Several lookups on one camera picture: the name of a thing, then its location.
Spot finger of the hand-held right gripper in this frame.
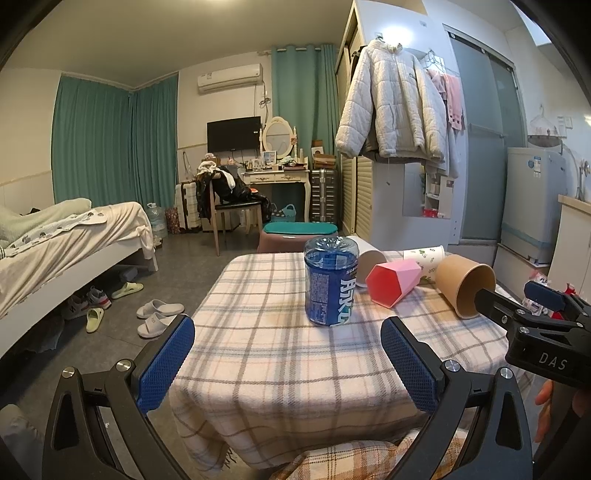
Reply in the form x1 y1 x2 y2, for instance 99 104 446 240
523 280 591 325
473 286 527 334

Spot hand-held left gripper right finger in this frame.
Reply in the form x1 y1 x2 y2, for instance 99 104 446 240
380 316 539 480

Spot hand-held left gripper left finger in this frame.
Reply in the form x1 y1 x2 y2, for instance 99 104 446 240
42 313 197 480

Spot brown paper cup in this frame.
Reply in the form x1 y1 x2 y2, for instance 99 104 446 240
435 255 498 320

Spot white leaf print paper cup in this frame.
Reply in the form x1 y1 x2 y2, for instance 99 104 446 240
403 245 447 284

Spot pink hexagonal cup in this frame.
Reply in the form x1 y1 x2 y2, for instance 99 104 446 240
365 259 422 309

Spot plain white paper cup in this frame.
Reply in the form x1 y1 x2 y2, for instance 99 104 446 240
345 235 388 289

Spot person's right hand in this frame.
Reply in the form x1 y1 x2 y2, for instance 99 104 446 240
534 380 591 445

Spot white slipper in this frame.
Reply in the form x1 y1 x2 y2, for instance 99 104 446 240
136 299 186 319
137 313 182 339

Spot plaid tablecloth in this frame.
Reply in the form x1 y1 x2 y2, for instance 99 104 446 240
168 250 537 472

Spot white washing machine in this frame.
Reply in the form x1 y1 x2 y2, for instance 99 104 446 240
500 146 570 267

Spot grey red sneakers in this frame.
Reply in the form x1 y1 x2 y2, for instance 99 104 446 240
61 285 112 321

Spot blue labelled plastic bottle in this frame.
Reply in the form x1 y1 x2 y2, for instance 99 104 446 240
303 236 361 328

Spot orange plaid cloth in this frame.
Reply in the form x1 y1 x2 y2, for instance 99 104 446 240
281 434 468 480

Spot large water jug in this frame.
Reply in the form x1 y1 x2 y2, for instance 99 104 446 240
146 202 168 239

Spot bed with white sheet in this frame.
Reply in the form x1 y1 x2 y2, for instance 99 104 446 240
0 198 161 363

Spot white wardrobe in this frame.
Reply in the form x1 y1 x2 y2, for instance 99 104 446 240
334 0 463 237

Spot frosted glass door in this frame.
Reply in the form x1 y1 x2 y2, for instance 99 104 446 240
442 23 528 246

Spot white suitcase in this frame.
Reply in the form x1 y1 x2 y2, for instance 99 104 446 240
175 180 204 232

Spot wooden chair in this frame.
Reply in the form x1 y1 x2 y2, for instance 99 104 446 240
209 177 262 257

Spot stool with teal cushion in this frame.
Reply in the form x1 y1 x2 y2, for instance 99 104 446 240
257 221 341 255

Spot grey cloth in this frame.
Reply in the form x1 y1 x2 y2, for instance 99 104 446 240
0 403 45 480

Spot pile of dark clothes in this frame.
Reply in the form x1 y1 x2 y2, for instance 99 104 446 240
197 161 274 223

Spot silver suitcase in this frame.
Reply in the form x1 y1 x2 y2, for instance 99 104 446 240
308 168 341 225

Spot light green blanket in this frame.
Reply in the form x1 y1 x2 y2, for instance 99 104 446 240
0 198 93 250

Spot pink hanging clothes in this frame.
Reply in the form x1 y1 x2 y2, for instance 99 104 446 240
426 68 465 131

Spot white dressing table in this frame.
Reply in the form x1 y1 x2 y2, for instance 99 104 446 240
243 167 311 236

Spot white puffer jacket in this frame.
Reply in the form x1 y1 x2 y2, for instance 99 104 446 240
334 39 456 175

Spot cardboard box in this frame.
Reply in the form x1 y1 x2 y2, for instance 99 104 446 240
311 140 338 171

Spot wide teal curtain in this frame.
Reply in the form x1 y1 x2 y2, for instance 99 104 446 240
50 73 180 209

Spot black television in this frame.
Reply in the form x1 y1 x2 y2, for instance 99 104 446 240
206 116 262 153

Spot oval white mirror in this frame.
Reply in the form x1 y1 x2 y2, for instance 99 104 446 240
263 116 295 160

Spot narrow teal curtain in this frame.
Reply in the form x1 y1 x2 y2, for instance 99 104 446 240
270 43 342 172

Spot white air conditioner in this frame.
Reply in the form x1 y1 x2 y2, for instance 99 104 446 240
197 63 264 96

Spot round wire drying rack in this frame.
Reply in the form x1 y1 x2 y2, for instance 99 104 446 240
526 105 567 149

